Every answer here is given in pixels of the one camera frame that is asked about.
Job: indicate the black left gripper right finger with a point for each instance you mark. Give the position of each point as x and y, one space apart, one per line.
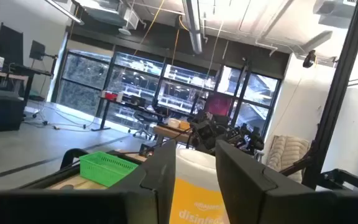
244 180

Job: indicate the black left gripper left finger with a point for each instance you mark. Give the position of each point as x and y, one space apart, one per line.
157 180

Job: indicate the yellow label disinfecting wipes canister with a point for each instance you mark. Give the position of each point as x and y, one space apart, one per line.
197 186

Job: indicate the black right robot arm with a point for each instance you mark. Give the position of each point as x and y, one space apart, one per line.
244 137

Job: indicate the yellow container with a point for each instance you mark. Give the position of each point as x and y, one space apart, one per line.
184 125

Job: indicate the pink screen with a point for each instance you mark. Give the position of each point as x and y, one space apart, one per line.
217 104

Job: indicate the white container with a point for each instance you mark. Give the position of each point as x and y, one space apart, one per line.
173 123

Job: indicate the wooden table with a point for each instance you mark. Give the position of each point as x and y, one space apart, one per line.
169 132

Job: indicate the beige puffy jacket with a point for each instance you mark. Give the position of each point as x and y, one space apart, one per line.
286 152

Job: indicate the green plastic basket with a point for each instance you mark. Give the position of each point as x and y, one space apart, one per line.
104 168

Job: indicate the black office chair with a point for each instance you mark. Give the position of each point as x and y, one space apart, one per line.
143 123

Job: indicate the black desk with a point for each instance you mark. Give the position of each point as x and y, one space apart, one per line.
126 104

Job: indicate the white cup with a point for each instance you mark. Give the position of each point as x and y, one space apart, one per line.
120 97

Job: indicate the red box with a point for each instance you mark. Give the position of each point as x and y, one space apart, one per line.
110 96

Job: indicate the ceiling ventilation unit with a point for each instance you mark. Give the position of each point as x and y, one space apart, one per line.
110 14

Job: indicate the black floor box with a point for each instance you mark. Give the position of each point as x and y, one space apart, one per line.
2 112

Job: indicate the black monitor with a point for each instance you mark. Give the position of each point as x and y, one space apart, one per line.
11 43
37 49

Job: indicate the wooden top desk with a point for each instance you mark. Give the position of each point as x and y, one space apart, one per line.
11 74

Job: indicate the ceiling light fixture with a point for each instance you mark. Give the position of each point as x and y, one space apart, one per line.
64 11

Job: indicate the silver ceiling duct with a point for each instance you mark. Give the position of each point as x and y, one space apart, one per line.
194 28

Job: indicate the black hanging camera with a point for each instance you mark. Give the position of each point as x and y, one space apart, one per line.
309 59

